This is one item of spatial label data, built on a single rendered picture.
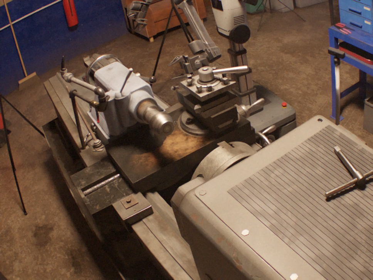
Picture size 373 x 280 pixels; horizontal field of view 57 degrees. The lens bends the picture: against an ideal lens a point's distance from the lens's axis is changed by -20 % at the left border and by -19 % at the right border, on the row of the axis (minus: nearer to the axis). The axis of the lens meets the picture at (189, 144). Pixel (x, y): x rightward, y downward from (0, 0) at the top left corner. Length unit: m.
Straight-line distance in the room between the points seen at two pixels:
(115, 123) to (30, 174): 2.02
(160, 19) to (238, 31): 2.71
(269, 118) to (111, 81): 1.45
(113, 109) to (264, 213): 1.03
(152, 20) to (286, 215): 4.57
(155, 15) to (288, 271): 4.73
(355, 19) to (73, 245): 2.72
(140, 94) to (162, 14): 3.66
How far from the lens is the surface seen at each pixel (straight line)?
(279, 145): 0.97
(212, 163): 1.15
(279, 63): 4.31
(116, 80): 1.83
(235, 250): 0.78
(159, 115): 1.53
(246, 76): 2.89
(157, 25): 5.31
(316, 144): 0.97
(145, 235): 1.52
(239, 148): 1.19
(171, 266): 1.40
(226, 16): 2.61
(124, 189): 1.66
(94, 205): 1.64
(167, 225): 1.53
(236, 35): 2.68
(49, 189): 3.34
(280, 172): 0.90
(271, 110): 3.05
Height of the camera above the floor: 1.94
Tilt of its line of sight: 37 degrees down
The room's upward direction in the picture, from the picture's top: 13 degrees counter-clockwise
